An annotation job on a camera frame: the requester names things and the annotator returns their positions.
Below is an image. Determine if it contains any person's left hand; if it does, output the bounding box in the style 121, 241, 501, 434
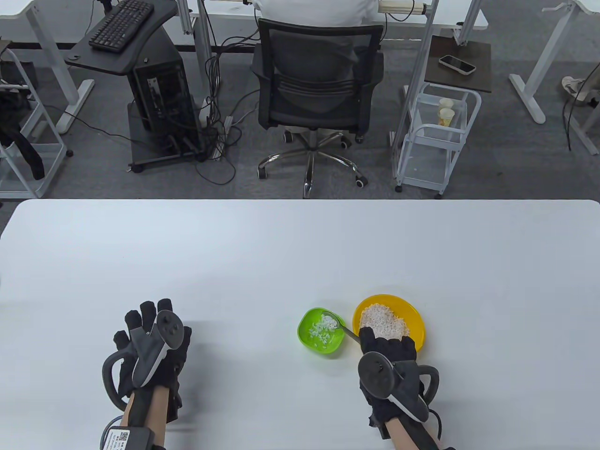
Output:
114, 298, 192, 403

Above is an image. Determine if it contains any person's right hand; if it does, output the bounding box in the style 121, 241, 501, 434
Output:
359, 328, 426, 428

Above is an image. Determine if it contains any metal spoon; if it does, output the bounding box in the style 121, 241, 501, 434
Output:
320, 309, 362, 345

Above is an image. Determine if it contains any person's right forearm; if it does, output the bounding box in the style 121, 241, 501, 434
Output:
383, 412, 445, 450

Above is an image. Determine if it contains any person's left forearm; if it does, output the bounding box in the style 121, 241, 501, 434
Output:
120, 384, 170, 450

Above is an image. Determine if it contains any rice in yellow bowl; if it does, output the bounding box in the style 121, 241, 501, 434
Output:
359, 304, 412, 342

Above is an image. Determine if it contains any grey left hand controller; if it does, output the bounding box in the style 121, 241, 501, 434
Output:
102, 309, 185, 409

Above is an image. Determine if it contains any grey hand controller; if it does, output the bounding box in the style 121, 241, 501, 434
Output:
102, 309, 185, 409
358, 352, 441, 423

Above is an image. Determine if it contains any grey right hand controller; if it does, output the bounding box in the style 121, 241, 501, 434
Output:
358, 352, 441, 423

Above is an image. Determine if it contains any rice in green bowl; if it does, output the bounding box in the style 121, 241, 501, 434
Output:
307, 317, 337, 349

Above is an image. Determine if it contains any yellow bowl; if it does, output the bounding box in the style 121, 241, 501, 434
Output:
352, 294, 427, 364

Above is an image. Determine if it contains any green bowl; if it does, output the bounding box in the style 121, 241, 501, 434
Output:
297, 307, 347, 358

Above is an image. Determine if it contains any white trolley with black cloth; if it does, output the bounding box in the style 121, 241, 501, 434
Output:
0, 46, 74, 199

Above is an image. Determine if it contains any black computer tower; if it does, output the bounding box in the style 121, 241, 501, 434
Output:
133, 60, 200, 141

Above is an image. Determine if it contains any black cloth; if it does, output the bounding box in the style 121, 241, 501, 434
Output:
0, 89, 45, 181

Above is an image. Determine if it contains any black computer cart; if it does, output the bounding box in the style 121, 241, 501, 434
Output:
65, 4, 208, 174

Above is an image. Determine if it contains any black office chair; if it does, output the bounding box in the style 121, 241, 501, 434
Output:
251, 18, 385, 199

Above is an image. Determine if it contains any black keyboard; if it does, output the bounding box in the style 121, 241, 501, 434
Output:
88, 0, 155, 53

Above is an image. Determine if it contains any smartphone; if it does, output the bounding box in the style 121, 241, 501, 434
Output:
438, 54, 477, 75

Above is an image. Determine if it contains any dark brown board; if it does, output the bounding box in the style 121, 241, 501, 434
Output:
424, 36, 493, 93

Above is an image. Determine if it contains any beige roll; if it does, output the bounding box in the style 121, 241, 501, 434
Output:
379, 0, 428, 14

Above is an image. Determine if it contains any white desk behind chair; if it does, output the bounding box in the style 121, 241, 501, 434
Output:
176, 0, 489, 85

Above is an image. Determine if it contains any white desk with crank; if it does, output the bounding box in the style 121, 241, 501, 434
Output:
509, 0, 600, 156

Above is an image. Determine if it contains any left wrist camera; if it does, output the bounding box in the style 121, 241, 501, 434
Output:
100, 414, 155, 450

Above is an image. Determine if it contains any white wire trolley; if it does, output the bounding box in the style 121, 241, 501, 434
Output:
394, 82, 482, 195

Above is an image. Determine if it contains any bundle of black cables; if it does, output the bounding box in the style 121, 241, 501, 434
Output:
195, 26, 263, 186

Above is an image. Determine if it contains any black cable on floor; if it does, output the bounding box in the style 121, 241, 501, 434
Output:
562, 61, 600, 152

